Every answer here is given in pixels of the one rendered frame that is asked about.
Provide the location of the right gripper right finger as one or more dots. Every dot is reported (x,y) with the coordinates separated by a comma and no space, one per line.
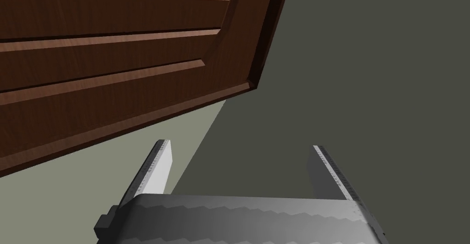
(328,178)

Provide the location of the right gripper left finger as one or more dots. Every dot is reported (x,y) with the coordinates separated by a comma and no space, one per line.
(156,172)

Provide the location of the brown wooden panelled door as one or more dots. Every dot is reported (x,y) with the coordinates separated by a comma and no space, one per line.
(110,60)

